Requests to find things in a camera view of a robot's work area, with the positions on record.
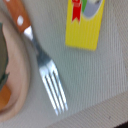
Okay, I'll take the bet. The blurred grey-green gripper finger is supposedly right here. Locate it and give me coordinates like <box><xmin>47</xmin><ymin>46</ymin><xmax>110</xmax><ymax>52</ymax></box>
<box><xmin>0</xmin><ymin>23</ymin><xmax>9</xmax><ymax>91</ymax></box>

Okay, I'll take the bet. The orange bread loaf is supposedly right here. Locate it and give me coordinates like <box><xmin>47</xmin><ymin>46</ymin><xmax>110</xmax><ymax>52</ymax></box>
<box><xmin>0</xmin><ymin>85</ymin><xmax>11</xmax><ymax>111</ymax></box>

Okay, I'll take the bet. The round wooden plate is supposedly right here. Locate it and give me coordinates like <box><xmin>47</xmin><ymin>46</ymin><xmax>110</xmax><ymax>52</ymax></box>
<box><xmin>0</xmin><ymin>11</ymin><xmax>31</xmax><ymax>122</ymax></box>

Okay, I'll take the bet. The fork with orange handle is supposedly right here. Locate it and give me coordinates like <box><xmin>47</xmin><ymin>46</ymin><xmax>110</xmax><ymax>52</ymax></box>
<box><xmin>3</xmin><ymin>0</ymin><xmax>68</xmax><ymax>115</ymax></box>

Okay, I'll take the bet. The yellow butter box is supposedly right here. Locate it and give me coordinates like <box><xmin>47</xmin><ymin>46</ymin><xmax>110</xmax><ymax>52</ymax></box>
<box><xmin>65</xmin><ymin>0</ymin><xmax>105</xmax><ymax>51</ymax></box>

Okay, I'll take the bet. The woven beige placemat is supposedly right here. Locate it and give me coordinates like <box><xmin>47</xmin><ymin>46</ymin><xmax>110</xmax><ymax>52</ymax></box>
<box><xmin>0</xmin><ymin>0</ymin><xmax>128</xmax><ymax>128</ymax></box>

